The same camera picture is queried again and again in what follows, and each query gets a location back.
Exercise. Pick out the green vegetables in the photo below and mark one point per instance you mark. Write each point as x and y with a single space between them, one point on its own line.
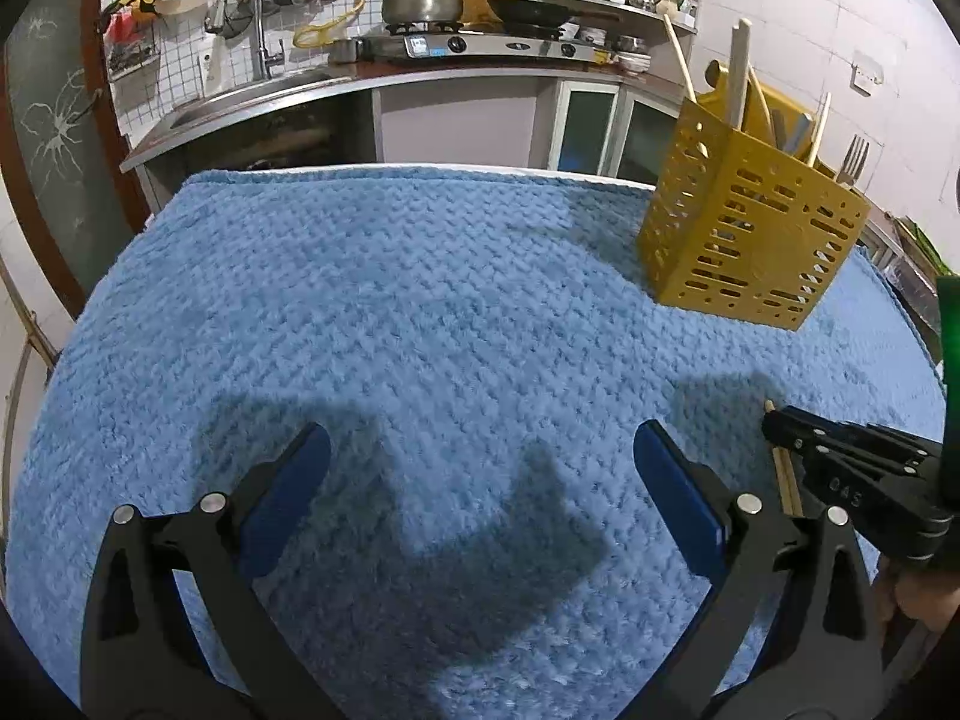
926 247

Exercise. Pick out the steel faucet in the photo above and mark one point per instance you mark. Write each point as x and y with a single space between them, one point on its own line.
259 37

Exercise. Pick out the wooden chopstick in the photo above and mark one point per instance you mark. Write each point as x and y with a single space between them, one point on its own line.
679 56
784 472
740 75
761 101
819 131

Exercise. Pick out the white wall socket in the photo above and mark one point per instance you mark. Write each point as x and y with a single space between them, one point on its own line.
866 75

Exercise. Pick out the stack of white bowls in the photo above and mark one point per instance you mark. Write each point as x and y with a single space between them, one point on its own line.
634 56

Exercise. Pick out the yellow perforated utensil holder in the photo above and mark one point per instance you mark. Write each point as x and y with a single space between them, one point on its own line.
750 240

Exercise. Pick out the black wok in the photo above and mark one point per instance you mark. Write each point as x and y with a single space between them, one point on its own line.
529 11

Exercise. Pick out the blue textured towel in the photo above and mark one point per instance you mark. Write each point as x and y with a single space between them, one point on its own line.
375 315

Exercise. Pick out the steel sink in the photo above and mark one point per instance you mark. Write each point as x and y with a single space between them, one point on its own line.
247 94

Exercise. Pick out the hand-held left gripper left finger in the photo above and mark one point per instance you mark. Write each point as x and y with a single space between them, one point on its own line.
289 495

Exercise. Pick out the white soap bottle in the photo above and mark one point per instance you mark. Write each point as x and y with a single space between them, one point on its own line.
210 75

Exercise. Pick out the small metal cup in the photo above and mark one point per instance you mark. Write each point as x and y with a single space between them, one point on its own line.
343 51

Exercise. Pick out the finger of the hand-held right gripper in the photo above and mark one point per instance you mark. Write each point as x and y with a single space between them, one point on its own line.
870 502
892 457

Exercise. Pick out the steel gas stove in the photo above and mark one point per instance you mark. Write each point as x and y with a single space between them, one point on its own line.
487 45

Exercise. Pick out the glass cabinet door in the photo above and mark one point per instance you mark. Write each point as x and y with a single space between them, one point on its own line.
637 135
585 127

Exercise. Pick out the brown framed glass door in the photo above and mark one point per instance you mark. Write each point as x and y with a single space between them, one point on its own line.
52 127

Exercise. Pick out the metal fork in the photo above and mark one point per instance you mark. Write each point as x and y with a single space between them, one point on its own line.
851 161

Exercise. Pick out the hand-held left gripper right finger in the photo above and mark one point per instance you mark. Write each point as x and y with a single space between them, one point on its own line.
679 499

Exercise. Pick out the person's right hand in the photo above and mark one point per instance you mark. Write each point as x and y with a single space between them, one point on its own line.
930 604

